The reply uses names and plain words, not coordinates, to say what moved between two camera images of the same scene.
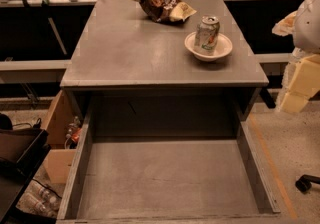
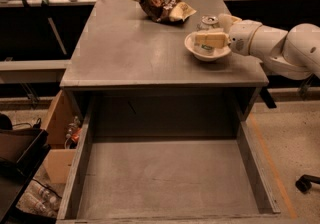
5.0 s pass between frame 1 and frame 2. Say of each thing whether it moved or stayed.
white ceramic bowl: stayed
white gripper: moved
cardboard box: stayed
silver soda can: stayed
